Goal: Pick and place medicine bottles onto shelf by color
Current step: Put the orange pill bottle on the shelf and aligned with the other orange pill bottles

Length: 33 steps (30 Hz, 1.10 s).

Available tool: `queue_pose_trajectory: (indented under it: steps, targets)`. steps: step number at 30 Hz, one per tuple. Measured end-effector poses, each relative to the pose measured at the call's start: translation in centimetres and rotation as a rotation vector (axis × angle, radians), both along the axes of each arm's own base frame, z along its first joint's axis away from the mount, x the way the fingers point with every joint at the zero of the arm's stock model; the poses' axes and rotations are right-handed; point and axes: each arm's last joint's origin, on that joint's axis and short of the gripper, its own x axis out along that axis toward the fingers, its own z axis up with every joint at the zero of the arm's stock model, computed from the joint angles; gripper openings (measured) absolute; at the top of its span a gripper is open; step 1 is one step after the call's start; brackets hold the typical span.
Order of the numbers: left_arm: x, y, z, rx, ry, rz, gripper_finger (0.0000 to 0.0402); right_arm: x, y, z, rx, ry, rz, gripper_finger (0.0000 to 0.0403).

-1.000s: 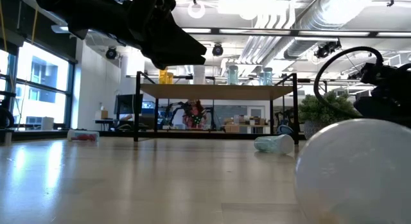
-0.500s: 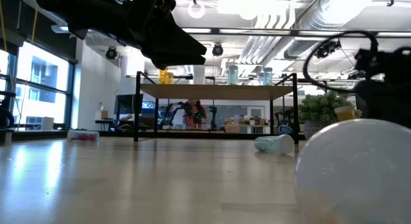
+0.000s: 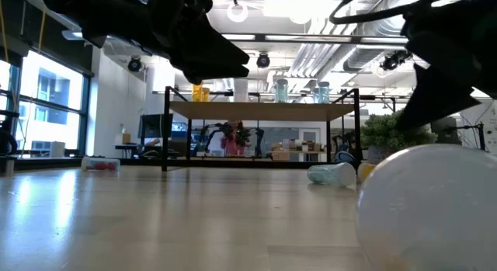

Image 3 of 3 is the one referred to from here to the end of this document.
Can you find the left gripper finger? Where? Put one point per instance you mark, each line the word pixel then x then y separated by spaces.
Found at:
pixel 209 49
pixel 217 75

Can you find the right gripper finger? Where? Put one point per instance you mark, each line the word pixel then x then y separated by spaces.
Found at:
pixel 431 96

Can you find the clear medicine bottle white cap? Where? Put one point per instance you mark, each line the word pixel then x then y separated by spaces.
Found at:
pixel 240 91
pixel 427 209

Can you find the clear bottle table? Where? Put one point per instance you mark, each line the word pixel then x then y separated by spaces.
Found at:
pixel 330 174

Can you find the blue medicine bottle red pills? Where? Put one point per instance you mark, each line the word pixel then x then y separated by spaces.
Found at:
pixel 100 164

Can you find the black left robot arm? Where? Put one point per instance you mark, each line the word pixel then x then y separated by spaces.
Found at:
pixel 77 7

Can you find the wooden shelf black legs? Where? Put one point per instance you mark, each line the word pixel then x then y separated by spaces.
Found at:
pixel 260 111

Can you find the black ceiling spot lamp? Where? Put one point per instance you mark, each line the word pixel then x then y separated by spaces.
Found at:
pixel 394 60
pixel 134 64
pixel 263 60

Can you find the black tripod stand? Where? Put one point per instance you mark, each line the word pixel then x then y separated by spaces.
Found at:
pixel 471 135

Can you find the black background robot arms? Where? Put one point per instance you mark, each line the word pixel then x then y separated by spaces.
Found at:
pixel 211 133

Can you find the green artificial plant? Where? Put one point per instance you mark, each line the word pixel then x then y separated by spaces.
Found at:
pixel 388 141

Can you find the black computer monitor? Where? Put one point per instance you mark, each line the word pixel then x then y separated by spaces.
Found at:
pixel 155 125

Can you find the stacked cardboard boxes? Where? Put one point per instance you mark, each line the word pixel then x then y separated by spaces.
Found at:
pixel 279 151

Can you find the black overhead bar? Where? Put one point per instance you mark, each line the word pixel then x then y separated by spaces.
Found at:
pixel 310 39

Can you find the small cardboard box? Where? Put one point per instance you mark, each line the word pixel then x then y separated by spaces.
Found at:
pixel 123 138

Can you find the white bin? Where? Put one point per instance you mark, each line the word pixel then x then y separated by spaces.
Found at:
pixel 58 148

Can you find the black background equipment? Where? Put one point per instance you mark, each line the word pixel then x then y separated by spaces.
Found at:
pixel 5 135

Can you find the silver ventilation duct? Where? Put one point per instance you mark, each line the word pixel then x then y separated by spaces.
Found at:
pixel 361 55

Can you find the black aluminium rig frame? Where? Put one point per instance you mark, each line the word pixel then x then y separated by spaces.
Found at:
pixel 233 162

